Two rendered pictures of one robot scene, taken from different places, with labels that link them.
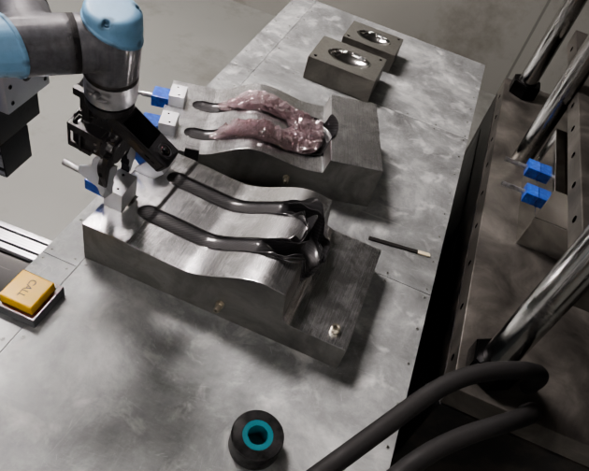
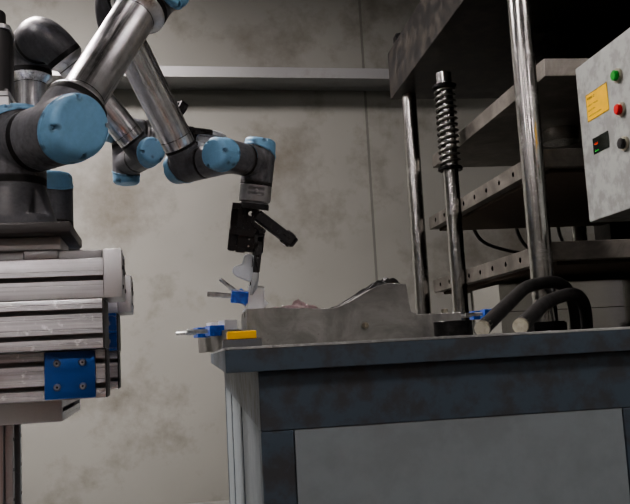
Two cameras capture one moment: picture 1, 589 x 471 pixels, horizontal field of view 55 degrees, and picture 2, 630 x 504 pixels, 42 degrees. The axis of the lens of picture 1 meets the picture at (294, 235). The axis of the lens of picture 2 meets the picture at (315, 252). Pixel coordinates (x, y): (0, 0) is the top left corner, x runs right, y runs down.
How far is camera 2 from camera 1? 1.64 m
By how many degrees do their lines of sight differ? 54
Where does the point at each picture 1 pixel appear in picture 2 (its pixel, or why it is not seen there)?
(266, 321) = (401, 321)
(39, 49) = (242, 147)
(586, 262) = (536, 204)
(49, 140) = not seen: outside the picture
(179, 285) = (330, 327)
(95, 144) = (249, 238)
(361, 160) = not seen: hidden behind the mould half
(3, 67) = (230, 153)
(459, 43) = not seen: hidden behind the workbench
